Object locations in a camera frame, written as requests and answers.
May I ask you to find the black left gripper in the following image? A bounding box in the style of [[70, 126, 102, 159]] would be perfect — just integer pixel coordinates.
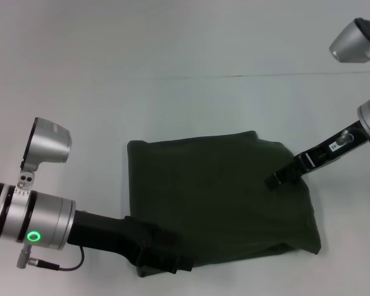
[[67, 210, 195, 276]]

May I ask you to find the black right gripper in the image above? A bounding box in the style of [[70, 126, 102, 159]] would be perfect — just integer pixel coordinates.
[[265, 120, 370, 190]]

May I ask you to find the dark green shirt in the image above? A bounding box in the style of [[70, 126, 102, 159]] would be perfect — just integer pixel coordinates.
[[126, 130, 322, 269]]

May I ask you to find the right arm connector cable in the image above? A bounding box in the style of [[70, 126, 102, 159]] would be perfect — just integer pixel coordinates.
[[340, 129, 370, 162]]

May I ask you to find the arm connector cable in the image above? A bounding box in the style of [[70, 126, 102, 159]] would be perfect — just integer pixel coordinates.
[[17, 245, 86, 273], [340, 129, 370, 162]]

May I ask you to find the left arm connector cable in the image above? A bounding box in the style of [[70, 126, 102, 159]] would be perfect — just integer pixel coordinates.
[[17, 245, 86, 273]]

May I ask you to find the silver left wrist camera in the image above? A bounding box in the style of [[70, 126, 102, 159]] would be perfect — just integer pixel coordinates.
[[17, 117, 73, 189]]

